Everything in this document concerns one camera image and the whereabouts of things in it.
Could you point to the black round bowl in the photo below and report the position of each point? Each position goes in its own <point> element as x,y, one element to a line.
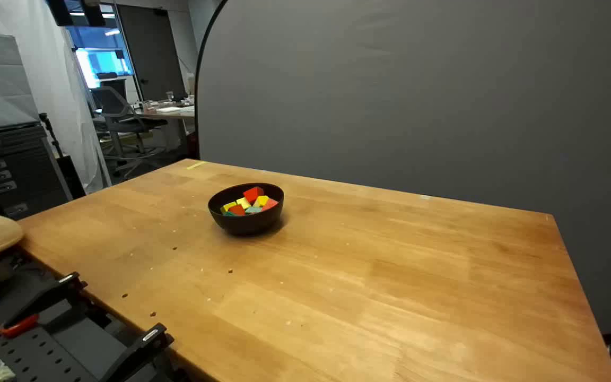
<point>244,225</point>

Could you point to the yellow tape strip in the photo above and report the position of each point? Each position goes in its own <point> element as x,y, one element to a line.
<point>195,167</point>

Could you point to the grey collapsible backdrop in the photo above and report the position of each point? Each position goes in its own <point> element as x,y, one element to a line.
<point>425,108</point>

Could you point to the white desk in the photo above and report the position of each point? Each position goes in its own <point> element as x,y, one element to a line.
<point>170,111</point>

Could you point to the dark office chair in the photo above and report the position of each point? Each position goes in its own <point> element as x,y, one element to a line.
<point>118,124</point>

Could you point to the bright blue monitor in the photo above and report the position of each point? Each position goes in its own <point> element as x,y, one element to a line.
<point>102,62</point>

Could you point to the black stand leg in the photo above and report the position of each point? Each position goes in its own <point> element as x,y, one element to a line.
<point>65,167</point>

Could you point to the black perforated breadboard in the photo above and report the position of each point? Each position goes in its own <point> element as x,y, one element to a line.
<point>65,347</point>

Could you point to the white fabric curtain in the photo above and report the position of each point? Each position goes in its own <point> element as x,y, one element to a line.
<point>44,64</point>

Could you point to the black labelled cabinet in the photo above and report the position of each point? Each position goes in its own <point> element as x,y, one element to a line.
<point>10,170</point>

